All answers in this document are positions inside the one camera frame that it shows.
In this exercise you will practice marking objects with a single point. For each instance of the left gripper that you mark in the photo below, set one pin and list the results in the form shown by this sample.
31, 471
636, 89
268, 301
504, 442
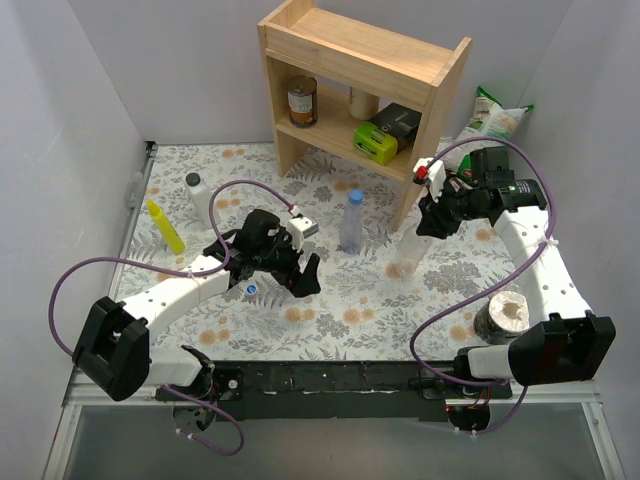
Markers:
291, 265

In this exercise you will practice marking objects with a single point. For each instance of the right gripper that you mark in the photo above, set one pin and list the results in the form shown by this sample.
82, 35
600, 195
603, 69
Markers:
441, 209

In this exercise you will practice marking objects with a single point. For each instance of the blue tinted plastic bottle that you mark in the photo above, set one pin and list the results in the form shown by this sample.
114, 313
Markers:
350, 230

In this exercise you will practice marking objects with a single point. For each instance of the blue bottle cap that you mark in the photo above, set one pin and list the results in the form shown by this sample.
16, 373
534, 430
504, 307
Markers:
356, 197

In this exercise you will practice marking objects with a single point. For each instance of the clear plastic bottle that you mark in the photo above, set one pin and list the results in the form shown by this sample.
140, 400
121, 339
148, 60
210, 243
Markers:
410, 251

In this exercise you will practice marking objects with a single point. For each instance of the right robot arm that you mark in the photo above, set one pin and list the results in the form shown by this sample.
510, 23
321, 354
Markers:
566, 342

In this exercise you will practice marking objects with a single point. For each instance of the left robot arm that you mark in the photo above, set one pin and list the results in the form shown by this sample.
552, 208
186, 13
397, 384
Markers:
115, 346

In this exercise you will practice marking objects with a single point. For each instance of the yellow squeeze bottle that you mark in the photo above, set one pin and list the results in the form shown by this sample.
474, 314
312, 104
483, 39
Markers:
165, 228

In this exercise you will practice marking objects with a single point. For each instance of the white bottle black cap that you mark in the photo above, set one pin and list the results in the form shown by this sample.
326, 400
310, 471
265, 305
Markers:
200, 195

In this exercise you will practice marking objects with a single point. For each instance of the green and black box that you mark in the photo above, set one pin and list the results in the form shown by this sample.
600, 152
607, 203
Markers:
387, 133

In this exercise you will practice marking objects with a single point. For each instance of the green chips bag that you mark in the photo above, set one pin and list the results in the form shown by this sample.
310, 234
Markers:
490, 118

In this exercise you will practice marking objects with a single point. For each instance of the white cup on shelf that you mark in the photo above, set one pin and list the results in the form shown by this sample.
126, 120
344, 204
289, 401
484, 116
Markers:
362, 104

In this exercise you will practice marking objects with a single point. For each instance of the wooden shelf unit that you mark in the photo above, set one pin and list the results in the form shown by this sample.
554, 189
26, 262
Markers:
356, 66

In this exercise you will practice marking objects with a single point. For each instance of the tin can on shelf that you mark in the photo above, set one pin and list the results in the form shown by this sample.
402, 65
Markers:
302, 101

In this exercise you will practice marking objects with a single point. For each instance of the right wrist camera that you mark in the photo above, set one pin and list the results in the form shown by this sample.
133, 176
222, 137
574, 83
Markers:
431, 174

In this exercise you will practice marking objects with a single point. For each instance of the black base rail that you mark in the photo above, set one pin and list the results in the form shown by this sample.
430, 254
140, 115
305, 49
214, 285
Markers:
269, 390

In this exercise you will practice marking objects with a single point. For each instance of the aluminium frame rail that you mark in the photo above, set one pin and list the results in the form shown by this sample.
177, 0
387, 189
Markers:
555, 432

